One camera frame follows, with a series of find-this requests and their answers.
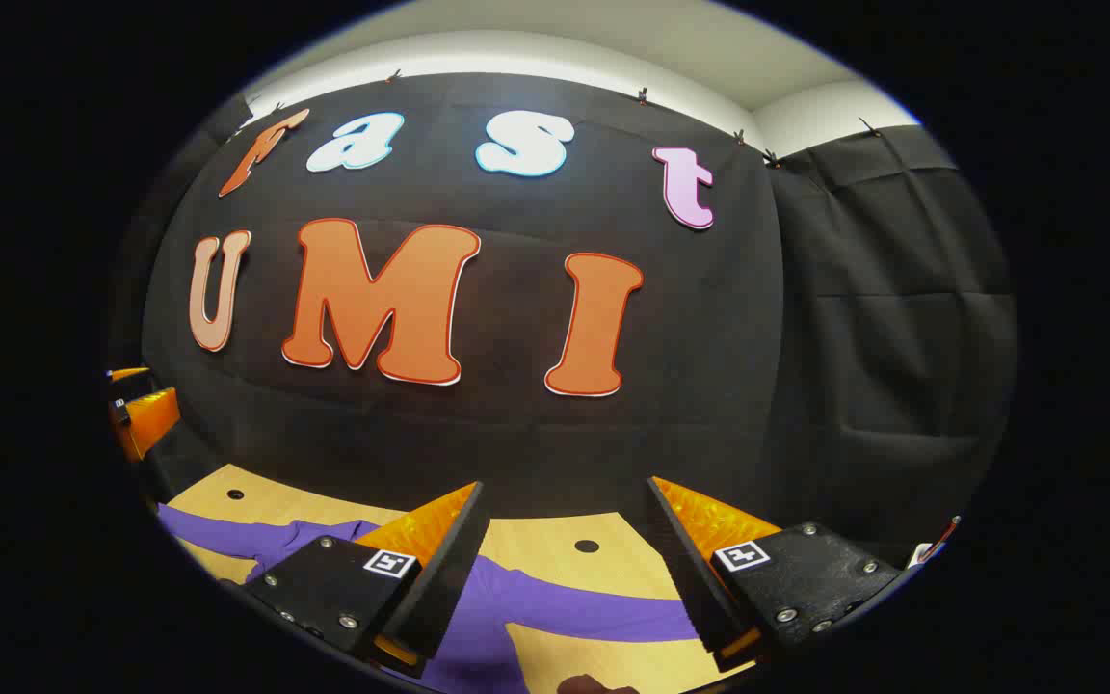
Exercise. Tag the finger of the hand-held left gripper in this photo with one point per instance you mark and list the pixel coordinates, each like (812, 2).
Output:
(126, 373)
(150, 419)

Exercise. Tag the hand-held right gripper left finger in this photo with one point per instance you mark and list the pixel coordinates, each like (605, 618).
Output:
(449, 578)

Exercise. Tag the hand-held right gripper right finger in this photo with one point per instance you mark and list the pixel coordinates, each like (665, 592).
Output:
(695, 578)

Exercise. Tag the purple knit garment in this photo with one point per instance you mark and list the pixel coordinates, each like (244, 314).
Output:
(555, 607)

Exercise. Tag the black backdrop cloth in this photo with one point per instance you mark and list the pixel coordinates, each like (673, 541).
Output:
(516, 434)

